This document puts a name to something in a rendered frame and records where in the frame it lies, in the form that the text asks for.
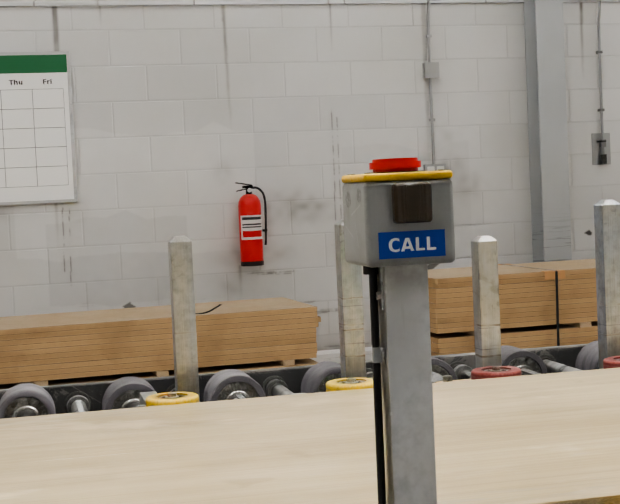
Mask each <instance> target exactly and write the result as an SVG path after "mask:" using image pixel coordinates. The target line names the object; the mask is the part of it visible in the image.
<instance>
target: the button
mask: <svg viewBox="0 0 620 504"><path fill-rule="evenodd" d="M418 167H421V161H418V158H417V157H414V158H389V159H373V160H372V163H369V170H373V172H374V173H377V172H397V171H418Z"/></svg>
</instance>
